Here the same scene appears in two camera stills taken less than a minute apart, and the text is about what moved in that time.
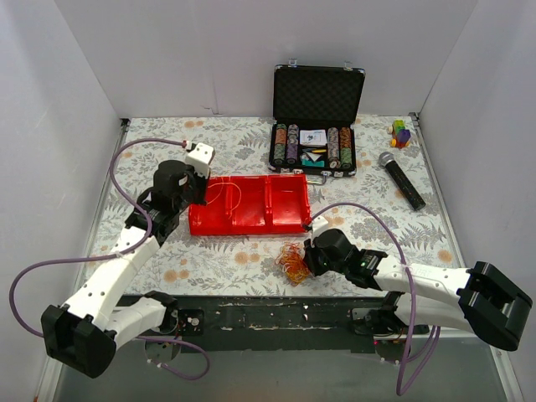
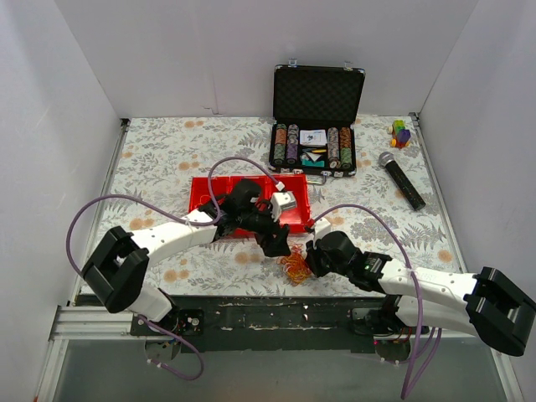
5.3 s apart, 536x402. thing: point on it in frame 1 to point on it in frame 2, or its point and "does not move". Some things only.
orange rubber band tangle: (293, 262) does not move
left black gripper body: (199, 189) to (270, 234)
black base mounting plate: (327, 323) does not move
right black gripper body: (310, 260) does not move
